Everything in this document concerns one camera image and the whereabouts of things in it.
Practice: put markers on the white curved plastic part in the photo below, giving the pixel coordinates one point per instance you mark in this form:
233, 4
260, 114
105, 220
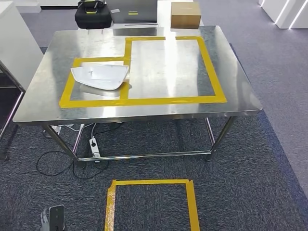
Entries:
101, 76

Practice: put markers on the yellow floor tape square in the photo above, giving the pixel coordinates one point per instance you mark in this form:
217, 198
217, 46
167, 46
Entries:
149, 182

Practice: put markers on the white power strip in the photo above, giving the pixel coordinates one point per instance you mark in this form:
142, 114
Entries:
94, 148

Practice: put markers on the white display plinth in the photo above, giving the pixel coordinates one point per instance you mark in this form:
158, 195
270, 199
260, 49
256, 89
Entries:
276, 12

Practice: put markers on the grey laptop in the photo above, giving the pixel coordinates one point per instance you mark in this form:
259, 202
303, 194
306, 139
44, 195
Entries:
134, 11

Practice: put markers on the stainless steel workbench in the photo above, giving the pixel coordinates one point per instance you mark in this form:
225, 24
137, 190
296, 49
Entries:
228, 79

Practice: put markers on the black carry bag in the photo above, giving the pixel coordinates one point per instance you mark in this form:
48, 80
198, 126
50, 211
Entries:
92, 17

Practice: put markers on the stainless steel table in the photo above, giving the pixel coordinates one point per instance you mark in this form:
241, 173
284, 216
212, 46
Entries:
14, 110

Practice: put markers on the brown cardboard box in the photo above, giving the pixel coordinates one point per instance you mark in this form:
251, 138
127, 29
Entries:
185, 16

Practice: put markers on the yellow tape double rectangle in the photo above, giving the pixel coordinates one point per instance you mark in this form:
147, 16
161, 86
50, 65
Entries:
144, 102

